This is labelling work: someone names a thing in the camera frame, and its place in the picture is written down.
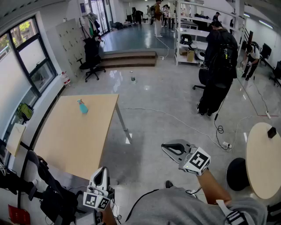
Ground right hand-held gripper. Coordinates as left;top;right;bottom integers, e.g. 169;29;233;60
161;139;211;176

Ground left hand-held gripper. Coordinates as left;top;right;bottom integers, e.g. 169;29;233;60
83;166;115;211

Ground person's left forearm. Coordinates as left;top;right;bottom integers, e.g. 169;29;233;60
101;206;120;225

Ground person's right forearm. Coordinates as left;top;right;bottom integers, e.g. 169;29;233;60
196;168;233;206

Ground black bag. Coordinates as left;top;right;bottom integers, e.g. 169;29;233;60
40;186;79;223

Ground grey metal table leg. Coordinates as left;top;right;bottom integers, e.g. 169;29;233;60
115;102;133;144

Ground person's grey sweatshirt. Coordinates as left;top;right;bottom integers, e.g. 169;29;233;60
124;186;269;225

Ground black equipment chair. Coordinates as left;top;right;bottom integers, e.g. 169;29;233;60
0;149;50;200

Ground red folder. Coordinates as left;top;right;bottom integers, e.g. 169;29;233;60
7;203;31;225

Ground round wooden table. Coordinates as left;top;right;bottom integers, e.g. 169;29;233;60
245;122;281;200

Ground pale wooden board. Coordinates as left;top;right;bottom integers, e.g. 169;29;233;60
5;122;27;157

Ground cardboard box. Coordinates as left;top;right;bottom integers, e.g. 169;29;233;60
186;49;196;63

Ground small black box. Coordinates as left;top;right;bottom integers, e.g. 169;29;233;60
267;126;277;139

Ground white round device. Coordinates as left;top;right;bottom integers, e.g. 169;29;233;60
194;49;206;62

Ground green backpack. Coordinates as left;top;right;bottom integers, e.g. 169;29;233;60
17;102;34;122

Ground wooden steps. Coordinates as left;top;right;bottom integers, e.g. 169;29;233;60
97;50;158;69

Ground clear water jug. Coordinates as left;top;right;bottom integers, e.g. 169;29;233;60
60;71;72;87

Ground white shelving rack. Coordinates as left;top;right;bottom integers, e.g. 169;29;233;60
174;0;247;67

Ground black framed window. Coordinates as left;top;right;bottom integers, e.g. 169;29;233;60
0;15;58;99

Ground white locker cabinet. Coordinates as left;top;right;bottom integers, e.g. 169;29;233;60
54;18;86;83

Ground coat rack with clothes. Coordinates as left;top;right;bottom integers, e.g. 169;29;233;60
79;11;102;40

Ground ceiling light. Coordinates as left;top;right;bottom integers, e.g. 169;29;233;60
258;19;274;29

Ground white floor cable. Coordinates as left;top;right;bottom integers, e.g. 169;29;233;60
120;107;225;147
155;36;171;59

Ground black chest cable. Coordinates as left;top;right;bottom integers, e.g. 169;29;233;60
125;188;159;222

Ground black floor cable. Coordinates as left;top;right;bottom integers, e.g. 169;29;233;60
213;94;231;151

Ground black round pedestal base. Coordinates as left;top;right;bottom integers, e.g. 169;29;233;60
226;157;251;192

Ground white black shoulder strap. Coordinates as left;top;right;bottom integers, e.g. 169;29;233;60
216;199;250;225

